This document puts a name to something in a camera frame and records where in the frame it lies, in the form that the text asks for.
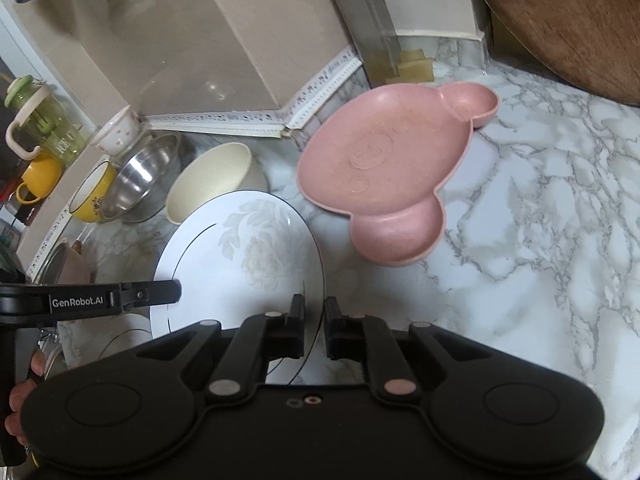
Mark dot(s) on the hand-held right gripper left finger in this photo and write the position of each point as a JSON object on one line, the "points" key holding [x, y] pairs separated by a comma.
{"points": [[295, 332]]}

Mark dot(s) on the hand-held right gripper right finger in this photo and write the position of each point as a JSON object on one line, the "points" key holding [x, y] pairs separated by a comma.
{"points": [[335, 335]]}

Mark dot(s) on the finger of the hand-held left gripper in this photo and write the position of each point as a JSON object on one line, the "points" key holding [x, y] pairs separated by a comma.
{"points": [[155, 291]]}

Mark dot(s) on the white floral plate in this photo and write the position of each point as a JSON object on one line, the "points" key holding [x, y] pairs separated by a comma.
{"points": [[225, 270]]}

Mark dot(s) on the stainless steel bowl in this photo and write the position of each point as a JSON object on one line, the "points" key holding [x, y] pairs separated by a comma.
{"points": [[145, 180]]}

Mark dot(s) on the pink bear-shaped plate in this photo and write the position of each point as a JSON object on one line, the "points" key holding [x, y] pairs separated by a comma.
{"points": [[380, 180]]}

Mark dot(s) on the person's left hand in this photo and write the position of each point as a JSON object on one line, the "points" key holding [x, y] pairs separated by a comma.
{"points": [[22, 407]]}

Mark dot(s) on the pink cup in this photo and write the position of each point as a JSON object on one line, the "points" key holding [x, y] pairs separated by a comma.
{"points": [[75, 262]]}

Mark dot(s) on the plain white plate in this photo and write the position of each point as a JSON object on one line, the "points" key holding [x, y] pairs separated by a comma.
{"points": [[125, 342]]}

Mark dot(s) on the yellow enamel bowl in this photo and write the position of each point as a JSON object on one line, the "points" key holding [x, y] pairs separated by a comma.
{"points": [[95, 195]]}

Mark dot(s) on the yellow mug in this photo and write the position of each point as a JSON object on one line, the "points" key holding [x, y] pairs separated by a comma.
{"points": [[40, 177]]}

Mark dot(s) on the white floral cup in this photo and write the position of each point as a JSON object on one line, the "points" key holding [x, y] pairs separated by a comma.
{"points": [[117, 130]]}

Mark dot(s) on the green glass pitcher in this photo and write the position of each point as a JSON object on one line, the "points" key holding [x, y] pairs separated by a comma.
{"points": [[47, 120]]}

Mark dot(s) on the patterned edge tape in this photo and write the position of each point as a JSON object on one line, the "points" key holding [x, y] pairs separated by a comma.
{"points": [[310, 100]]}

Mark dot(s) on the yellow sponge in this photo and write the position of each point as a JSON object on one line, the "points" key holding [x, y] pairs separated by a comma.
{"points": [[415, 67]]}

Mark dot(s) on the clear plastic container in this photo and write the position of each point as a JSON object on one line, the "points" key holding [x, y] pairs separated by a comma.
{"points": [[365, 25]]}

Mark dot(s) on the round wooden cutting board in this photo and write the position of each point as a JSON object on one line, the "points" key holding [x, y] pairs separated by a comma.
{"points": [[565, 15]]}

